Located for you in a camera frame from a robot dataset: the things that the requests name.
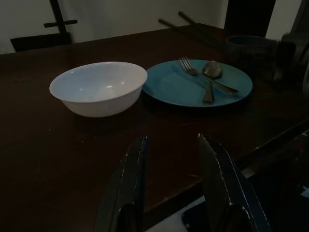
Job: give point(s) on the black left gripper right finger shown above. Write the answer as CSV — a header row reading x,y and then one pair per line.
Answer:
x,y
224,188

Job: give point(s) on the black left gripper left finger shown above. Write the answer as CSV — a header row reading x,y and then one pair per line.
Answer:
x,y
125,183

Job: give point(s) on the dark chopstick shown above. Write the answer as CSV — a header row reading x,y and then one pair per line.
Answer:
x,y
193,32
193,20

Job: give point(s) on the dark wooden table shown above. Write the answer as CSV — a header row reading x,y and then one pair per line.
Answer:
x,y
48,149

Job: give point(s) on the white bowl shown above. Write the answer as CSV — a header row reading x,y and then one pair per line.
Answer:
x,y
96,96

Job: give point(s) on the blue plate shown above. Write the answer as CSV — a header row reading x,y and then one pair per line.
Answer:
x,y
173,84

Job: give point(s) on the metal spoon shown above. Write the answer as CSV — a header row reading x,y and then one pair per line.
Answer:
x,y
212,70

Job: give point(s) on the metal fork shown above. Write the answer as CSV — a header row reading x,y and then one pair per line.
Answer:
x,y
187,66

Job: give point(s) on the blue cup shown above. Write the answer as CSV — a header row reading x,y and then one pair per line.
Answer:
x,y
248,53

